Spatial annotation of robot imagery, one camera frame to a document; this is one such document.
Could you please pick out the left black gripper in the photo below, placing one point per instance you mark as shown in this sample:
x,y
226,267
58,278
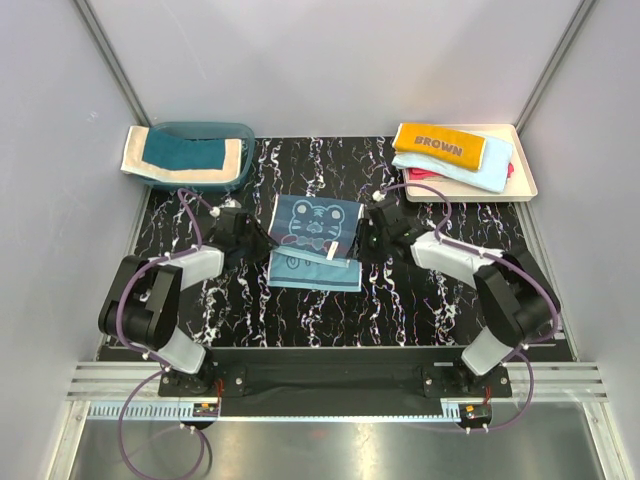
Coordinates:
x,y
264,243

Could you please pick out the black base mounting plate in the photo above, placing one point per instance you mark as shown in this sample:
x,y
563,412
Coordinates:
x,y
337,382

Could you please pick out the light blue folded towel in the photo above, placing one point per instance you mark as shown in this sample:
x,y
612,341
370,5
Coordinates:
x,y
491,176

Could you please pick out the teal plastic basket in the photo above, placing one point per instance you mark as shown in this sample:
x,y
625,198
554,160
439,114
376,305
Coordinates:
x,y
212,130

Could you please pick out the black marble pattern mat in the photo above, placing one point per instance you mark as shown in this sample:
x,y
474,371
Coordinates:
x,y
397,305

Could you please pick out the pink folded towel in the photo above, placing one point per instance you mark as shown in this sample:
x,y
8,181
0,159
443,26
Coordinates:
x,y
422,174

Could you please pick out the white plastic tray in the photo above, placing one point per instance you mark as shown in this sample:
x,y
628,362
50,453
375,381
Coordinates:
x,y
520,186

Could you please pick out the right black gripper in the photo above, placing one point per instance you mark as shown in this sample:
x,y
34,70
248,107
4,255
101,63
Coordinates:
x,y
359,248

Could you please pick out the slotted aluminium cable rail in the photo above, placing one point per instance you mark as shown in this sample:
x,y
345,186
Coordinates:
x,y
160,410

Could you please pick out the white barcode care label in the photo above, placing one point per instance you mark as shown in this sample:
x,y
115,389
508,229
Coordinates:
x,y
332,250

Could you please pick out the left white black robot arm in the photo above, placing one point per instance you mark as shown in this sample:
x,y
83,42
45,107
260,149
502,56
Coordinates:
x,y
141,308

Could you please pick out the blue beige patterned towel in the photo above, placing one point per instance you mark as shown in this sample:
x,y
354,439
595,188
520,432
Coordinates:
x,y
304,227

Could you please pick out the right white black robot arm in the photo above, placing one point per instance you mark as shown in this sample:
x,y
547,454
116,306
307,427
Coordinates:
x,y
516,299

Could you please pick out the yellow bear towel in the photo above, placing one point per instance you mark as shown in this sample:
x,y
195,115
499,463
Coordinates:
x,y
455,147

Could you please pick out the teal beige bordered towel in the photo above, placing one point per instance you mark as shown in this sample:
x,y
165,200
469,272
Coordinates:
x,y
168,159

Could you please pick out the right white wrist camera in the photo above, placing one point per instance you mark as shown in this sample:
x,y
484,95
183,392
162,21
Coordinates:
x,y
384,199

